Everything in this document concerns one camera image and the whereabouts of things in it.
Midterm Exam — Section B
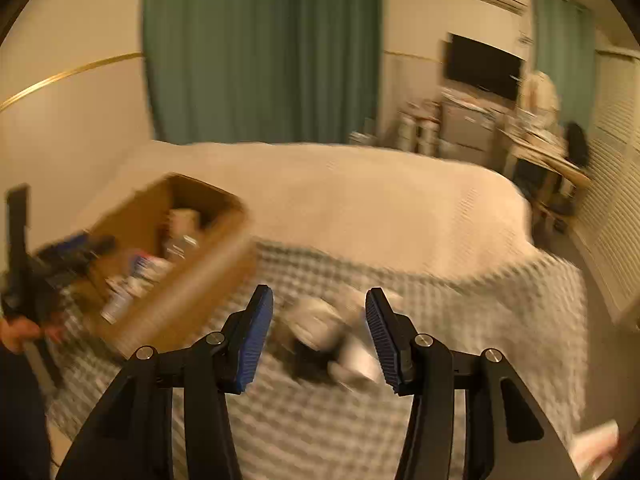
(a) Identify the wooden chair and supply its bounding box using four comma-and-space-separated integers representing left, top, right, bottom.
515, 157, 576, 235

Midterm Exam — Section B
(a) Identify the wide green curtain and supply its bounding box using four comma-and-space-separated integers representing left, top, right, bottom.
142, 0, 386, 145

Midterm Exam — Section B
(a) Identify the white plastic jug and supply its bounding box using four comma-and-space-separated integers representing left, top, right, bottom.
400, 110, 441, 157

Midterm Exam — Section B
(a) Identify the round white vanity mirror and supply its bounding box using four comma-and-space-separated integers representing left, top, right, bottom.
517, 71, 560, 127

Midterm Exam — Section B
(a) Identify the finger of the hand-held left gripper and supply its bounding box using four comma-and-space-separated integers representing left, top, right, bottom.
32, 232, 117, 286

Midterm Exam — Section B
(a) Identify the black wall television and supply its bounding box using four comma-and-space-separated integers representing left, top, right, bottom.
444, 33, 526, 102

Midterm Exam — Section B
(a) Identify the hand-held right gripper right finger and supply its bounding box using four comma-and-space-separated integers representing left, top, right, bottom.
365, 287, 583, 480

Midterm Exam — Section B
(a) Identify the cream blanket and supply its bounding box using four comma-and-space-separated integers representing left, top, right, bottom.
70, 140, 538, 286

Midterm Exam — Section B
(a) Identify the checked blanket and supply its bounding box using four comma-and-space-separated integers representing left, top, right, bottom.
45, 240, 588, 480

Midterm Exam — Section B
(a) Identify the narrow green curtain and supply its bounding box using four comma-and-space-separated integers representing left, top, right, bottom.
531, 0, 598, 126

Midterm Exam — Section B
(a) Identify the small white capped bottle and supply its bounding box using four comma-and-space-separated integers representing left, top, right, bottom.
100, 282, 135, 324

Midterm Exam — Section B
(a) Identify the white louvred wardrobe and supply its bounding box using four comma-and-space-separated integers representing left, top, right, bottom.
570, 50, 640, 331

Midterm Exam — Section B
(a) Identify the black backpack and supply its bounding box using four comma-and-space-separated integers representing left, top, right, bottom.
565, 122, 591, 168

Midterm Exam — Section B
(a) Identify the person's left hand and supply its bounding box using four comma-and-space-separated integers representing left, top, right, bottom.
0, 317, 66, 353

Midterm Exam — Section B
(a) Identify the white side table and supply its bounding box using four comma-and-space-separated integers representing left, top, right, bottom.
570, 420, 631, 480

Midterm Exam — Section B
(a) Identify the wooden dressing table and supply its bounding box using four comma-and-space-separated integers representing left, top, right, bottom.
502, 125, 593, 221

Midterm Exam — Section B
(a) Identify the brown cardboard box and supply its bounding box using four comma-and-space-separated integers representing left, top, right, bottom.
65, 173, 258, 361

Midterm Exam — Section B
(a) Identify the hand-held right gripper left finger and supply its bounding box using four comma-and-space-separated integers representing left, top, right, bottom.
56, 284, 275, 480

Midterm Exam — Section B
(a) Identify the white bag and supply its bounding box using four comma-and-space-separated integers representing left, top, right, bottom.
279, 291, 401, 394

